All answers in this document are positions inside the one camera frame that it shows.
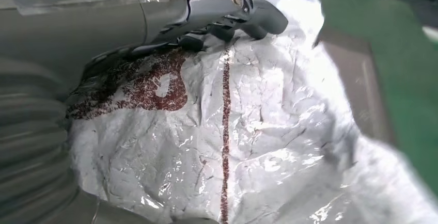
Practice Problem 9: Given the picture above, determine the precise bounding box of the parcel faded red print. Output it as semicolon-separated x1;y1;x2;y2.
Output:
65;0;438;224

